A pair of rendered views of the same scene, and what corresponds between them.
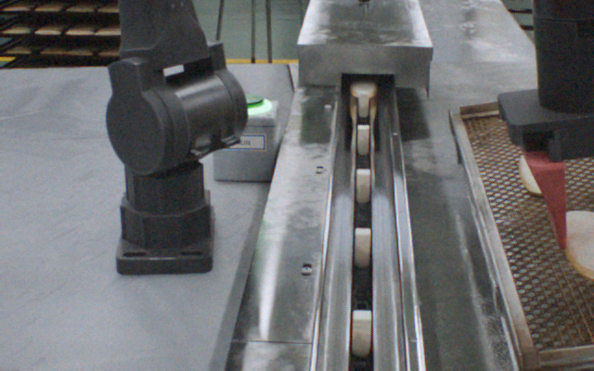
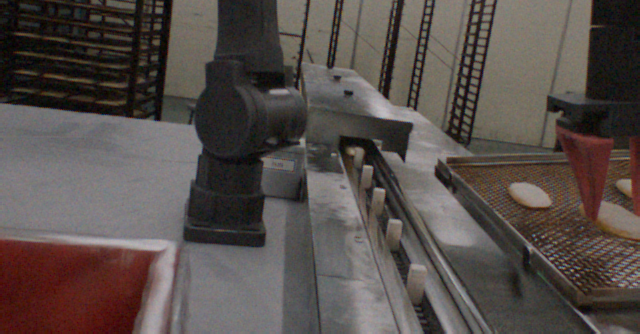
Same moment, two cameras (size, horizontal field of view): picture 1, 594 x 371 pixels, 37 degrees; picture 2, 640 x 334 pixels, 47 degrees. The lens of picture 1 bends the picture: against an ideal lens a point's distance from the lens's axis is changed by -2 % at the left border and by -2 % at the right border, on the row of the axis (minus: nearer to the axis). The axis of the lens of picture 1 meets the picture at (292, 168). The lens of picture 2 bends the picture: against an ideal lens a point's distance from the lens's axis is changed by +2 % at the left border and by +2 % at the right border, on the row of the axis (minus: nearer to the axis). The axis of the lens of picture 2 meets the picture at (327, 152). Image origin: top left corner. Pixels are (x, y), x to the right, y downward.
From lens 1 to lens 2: 0.18 m
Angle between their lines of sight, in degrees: 13
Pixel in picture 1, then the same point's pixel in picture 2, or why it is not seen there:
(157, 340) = (232, 285)
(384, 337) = (433, 289)
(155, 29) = (251, 38)
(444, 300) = not seen: hidden behind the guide
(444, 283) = not seen: hidden behind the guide
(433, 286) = not seen: hidden behind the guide
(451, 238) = (448, 247)
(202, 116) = (277, 115)
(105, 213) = (162, 203)
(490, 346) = (507, 315)
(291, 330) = (362, 273)
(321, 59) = (326, 122)
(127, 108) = (218, 100)
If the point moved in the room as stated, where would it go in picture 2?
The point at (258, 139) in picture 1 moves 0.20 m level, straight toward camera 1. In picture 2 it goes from (290, 163) to (309, 202)
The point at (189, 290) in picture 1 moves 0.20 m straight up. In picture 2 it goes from (250, 256) to (276, 60)
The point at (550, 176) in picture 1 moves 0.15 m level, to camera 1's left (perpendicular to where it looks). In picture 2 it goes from (600, 149) to (408, 125)
